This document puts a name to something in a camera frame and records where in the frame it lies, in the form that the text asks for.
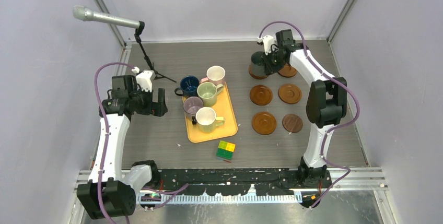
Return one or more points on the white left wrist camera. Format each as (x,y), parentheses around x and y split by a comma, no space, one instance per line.
(144,78)

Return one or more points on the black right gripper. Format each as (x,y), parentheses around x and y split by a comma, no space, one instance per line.
(270,68)

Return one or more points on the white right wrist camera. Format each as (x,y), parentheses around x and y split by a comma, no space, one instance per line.
(267,42)

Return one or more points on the silver microphone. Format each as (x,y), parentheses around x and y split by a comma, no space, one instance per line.
(86,14)

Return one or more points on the yellow-green faceted mug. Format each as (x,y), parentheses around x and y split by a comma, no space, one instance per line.
(208,120)

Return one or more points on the dark blue mug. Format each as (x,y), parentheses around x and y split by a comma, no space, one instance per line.
(188,87)

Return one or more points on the light green mug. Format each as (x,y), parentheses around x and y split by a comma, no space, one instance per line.
(208,93)

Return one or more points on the dark walnut wooden coaster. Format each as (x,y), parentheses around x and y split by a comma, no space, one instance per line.
(292,123)

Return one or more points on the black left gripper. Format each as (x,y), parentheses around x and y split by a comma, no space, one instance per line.
(156,108)

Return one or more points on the brown wooden coaster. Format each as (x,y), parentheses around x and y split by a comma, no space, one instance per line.
(290,93)
(287,71)
(261,95)
(258,77)
(264,123)

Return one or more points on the purple mug black handle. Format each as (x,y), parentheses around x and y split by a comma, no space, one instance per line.
(190,106)

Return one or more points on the black microphone tripod stand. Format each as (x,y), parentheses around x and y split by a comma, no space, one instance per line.
(137,36)

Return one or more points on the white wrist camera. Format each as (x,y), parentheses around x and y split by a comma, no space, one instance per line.
(267,42)
(144,78)

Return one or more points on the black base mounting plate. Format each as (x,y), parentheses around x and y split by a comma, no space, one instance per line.
(234,182)

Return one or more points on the dark grey green mug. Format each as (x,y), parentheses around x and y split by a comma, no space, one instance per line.
(257,66)

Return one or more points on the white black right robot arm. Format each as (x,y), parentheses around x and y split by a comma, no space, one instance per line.
(326,103)

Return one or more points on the pink faceted mug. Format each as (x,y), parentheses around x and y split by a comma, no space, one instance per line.
(215,75)

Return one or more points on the colourful toy brick block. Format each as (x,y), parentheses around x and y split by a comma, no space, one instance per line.
(225,151)

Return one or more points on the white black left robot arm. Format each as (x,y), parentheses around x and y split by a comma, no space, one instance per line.
(108,192)

